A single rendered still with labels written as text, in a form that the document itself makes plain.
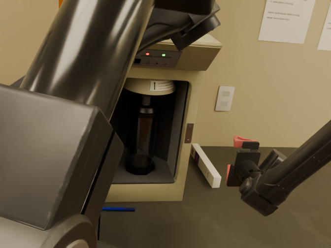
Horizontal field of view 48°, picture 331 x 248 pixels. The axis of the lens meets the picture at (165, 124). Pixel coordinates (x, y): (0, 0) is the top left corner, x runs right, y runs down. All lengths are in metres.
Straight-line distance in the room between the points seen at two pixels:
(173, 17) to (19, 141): 0.30
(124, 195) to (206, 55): 0.54
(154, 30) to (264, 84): 1.29
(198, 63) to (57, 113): 0.87
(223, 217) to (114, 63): 1.10
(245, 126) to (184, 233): 0.73
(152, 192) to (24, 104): 1.09
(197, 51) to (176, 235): 0.55
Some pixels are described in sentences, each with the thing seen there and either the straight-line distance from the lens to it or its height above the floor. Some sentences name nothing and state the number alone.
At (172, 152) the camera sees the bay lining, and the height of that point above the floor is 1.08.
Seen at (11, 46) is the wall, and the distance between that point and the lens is 1.50.
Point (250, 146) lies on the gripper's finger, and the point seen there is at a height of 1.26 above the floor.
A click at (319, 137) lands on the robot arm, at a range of 0.74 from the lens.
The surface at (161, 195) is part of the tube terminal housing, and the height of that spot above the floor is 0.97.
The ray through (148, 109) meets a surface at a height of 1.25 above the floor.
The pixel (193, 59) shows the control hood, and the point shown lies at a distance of 1.00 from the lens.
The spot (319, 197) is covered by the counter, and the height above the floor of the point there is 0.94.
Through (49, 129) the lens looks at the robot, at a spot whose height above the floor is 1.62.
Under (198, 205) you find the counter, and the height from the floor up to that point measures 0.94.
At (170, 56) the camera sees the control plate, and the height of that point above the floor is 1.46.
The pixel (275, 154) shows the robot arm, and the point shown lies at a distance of 0.92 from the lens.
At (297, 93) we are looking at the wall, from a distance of 1.78.
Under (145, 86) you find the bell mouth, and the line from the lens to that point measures 1.10.
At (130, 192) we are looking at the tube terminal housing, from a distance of 1.24.
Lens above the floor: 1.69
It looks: 24 degrees down
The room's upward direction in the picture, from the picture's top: 7 degrees clockwise
